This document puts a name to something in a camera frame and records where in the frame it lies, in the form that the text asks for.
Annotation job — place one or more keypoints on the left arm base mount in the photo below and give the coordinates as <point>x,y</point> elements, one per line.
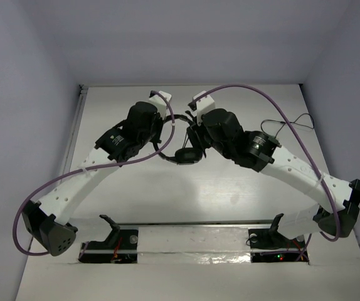
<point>119,247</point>

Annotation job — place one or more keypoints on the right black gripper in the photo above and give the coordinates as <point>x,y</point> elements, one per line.
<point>200,130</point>

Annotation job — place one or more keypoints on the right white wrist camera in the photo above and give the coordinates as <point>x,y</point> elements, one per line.
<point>201,104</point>

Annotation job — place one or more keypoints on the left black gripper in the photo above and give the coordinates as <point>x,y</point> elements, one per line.
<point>158,131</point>

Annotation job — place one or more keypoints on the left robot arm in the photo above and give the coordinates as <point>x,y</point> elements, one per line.
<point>47,219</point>

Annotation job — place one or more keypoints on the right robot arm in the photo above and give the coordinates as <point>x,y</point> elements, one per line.
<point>337,201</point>

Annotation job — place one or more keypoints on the metal rail with tape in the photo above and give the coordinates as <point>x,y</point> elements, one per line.
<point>193,243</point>

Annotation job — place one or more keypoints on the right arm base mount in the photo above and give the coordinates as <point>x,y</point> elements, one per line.
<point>269,246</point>

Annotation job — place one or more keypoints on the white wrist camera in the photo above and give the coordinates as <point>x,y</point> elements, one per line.
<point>160,102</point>
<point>201,104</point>

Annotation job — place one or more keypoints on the black headset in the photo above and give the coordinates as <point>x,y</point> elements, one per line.
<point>192,150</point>

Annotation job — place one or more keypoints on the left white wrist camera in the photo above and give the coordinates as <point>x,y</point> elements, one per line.
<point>160,102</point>

